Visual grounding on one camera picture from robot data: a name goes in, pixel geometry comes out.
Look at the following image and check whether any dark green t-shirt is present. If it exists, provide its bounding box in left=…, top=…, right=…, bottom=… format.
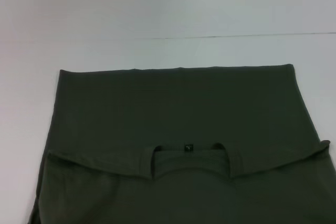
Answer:
left=27, top=63, right=336, bottom=224

